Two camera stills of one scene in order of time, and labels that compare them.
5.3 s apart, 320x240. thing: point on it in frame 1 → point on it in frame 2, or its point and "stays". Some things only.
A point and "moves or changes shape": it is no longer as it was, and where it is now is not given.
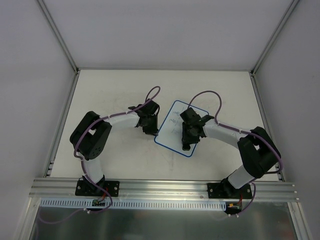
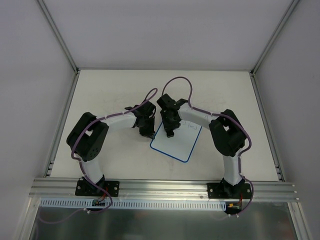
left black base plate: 86,188 stays
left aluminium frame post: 58,36 stays
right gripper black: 187,136 → 170,122
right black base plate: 228,190 stays
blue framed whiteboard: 170,134 moves or changes shape
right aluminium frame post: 287,16 stays
